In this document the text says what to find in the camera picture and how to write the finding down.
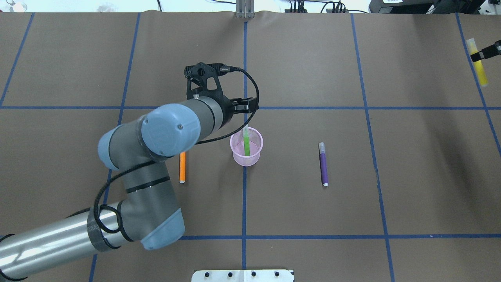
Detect yellow highlighter pen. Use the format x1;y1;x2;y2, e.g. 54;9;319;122
466;38;488;87

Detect green highlighter pen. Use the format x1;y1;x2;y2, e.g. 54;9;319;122
243;125;251;157

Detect brown paper table cover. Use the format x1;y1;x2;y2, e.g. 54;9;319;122
1;10;500;282

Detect orange highlighter pen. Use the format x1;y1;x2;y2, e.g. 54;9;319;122
178;152;186;184

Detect white camera stand pedestal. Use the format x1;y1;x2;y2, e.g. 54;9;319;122
191;269;295;282

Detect electronics board with wires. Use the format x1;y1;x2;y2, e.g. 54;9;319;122
283;0;348;14

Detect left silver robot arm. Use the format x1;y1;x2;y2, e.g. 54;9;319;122
1;96;258;282

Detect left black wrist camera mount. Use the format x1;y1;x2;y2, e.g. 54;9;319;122
184;62;230;101

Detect aluminium frame post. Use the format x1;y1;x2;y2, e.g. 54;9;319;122
235;0;255;20

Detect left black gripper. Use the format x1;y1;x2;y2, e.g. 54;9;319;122
224;98;258;125

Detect purple highlighter pen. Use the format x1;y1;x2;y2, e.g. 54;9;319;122
318;142;329;187

